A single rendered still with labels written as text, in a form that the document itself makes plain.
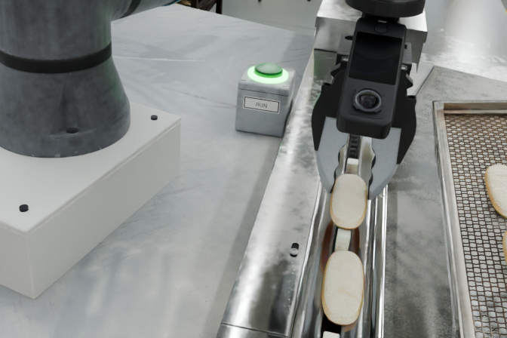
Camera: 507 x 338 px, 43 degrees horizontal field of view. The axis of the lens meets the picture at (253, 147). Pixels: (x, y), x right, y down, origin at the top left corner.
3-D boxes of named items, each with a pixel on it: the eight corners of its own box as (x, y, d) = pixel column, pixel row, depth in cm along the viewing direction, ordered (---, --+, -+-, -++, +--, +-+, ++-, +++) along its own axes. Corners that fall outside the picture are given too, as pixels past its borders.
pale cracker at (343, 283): (327, 250, 63) (328, 241, 62) (365, 256, 63) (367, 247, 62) (317, 322, 54) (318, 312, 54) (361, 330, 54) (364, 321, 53)
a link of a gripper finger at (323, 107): (347, 152, 65) (374, 77, 61) (345, 161, 63) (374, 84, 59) (302, 139, 65) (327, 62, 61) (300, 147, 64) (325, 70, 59)
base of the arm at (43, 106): (-44, 136, 67) (-60, 47, 62) (44, 84, 79) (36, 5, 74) (82, 171, 63) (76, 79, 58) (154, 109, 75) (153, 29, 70)
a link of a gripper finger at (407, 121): (413, 158, 64) (418, 75, 59) (414, 166, 62) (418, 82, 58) (366, 157, 65) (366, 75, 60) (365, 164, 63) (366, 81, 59)
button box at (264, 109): (242, 127, 97) (247, 59, 91) (293, 136, 96) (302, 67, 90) (230, 153, 90) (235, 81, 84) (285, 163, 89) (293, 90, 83)
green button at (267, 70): (256, 71, 90) (256, 60, 89) (284, 75, 89) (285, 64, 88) (250, 82, 86) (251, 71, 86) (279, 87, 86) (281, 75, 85)
